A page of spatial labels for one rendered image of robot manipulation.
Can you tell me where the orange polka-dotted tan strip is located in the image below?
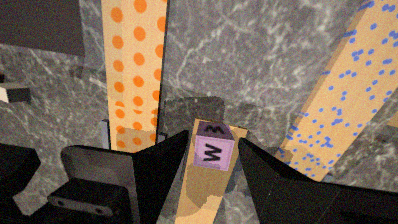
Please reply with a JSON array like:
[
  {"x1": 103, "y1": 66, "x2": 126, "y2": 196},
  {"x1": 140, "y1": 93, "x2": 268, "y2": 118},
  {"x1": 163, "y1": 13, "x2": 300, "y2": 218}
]
[{"x1": 106, "y1": 72, "x2": 162, "y2": 153}]

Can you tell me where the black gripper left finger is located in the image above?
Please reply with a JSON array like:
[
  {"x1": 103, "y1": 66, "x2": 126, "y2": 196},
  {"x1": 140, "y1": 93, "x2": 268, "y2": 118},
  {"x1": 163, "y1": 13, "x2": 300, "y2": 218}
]
[{"x1": 61, "y1": 130, "x2": 189, "y2": 224}]

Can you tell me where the tan strip with blue speckles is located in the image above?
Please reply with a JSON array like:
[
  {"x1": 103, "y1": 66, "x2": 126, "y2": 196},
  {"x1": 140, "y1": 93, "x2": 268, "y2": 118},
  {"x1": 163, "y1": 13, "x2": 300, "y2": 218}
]
[{"x1": 274, "y1": 115, "x2": 362, "y2": 182}]

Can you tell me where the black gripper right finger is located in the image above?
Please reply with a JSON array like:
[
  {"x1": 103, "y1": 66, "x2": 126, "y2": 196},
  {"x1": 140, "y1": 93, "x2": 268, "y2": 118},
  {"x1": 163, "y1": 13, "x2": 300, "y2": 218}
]
[{"x1": 238, "y1": 137, "x2": 398, "y2": 224}]

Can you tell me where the light wooden strip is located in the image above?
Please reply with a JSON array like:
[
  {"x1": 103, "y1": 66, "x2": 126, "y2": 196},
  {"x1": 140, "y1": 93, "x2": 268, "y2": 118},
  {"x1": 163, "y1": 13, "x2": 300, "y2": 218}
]
[{"x1": 175, "y1": 117, "x2": 248, "y2": 224}]

